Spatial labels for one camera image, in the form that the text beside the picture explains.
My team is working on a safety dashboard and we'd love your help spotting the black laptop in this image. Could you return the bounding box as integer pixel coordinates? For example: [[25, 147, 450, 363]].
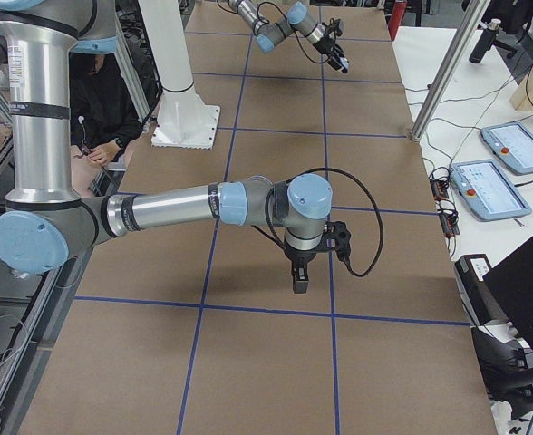
[[484, 236, 533, 349]]

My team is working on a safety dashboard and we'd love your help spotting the black water bottle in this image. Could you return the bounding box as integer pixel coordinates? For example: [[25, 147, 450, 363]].
[[469, 18, 501, 63]]

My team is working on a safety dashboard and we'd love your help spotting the far teach pendant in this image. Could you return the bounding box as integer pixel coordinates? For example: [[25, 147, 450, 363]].
[[480, 121, 533, 175]]

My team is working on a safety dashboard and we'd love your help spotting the teach pendant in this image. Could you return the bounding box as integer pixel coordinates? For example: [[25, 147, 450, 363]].
[[480, 121, 533, 175], [450, 159, 532, 221]]

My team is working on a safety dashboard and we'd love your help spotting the near teach pendant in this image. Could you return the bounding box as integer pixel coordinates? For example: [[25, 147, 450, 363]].
[[450, 159, 532, 221]]

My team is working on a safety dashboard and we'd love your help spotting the red cylinder tube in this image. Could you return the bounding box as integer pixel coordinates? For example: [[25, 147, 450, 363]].
[[388, 0, 407, 42]]

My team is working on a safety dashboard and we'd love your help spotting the black computer box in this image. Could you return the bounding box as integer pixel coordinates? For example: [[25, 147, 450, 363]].
[[454, 254, 502, 325]]

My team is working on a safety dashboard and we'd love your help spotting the aluminium frame post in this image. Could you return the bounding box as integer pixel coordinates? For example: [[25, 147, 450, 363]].
[[410, 0, 489, 142]]

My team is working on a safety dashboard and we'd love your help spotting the blue call bell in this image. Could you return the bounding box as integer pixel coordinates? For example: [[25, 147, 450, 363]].
[[340, 57, 349, 73]]

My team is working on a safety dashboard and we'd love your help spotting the seated person in black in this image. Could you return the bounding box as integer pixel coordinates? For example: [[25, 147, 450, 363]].
[[69, 53, 142, 198]]

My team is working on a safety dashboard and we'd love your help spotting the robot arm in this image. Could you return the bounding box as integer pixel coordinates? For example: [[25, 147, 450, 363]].
[[0, 1, 348, 293], [216, 0, 349, 73]]

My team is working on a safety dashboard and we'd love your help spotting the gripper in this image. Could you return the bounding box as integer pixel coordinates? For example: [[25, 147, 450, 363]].
[[316, 35, 346, 71], [286, 246, 316, 294]]

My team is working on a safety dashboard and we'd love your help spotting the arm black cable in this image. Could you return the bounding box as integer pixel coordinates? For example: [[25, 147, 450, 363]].
[[255, 0, 331, 65], [288, 167, 385, 278]]

